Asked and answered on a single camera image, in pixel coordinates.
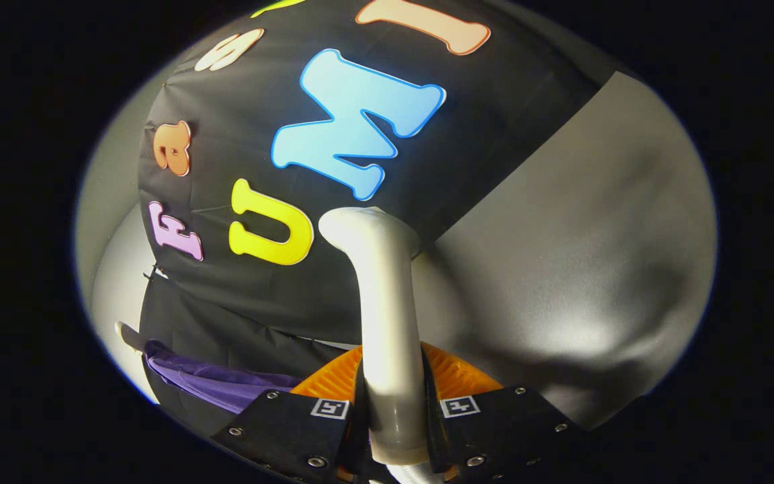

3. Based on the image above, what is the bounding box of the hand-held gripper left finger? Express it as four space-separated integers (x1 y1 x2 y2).
211 345 370 484

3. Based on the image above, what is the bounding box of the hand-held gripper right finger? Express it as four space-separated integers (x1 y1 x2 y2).
421 342 591 484

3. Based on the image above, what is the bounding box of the purple corduroy jacket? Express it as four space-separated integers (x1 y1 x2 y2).
144 339 304 415

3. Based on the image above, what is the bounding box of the grey garment steamer hose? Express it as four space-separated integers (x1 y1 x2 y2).
387 462 443 484

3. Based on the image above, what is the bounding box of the white garment steamer head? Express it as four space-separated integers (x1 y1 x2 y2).
318 206 431 467

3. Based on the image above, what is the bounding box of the white plastic clothes hanger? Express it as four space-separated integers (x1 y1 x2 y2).
114 321 149 354

